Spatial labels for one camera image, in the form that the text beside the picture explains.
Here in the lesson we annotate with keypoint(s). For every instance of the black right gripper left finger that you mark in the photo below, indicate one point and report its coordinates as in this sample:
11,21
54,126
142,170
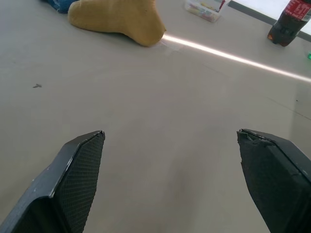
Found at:
73,174

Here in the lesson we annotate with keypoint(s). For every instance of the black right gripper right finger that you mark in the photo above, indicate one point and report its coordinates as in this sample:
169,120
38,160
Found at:
274,179

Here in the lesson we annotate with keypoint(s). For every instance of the mustard yellow cloth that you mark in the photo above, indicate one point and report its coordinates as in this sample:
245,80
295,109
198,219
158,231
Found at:
116,17

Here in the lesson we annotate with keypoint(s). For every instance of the small clear box with crayons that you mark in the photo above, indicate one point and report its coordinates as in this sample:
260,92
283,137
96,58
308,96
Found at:
204,9

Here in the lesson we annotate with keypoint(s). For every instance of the green bottle with yellow cap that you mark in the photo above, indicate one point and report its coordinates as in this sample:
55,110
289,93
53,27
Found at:
309,55

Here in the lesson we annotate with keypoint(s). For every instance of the cola bottle with red cap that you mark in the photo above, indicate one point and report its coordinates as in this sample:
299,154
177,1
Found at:
289,21

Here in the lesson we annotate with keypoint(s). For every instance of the plain blue sock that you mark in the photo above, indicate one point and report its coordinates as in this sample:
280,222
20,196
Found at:
60,4

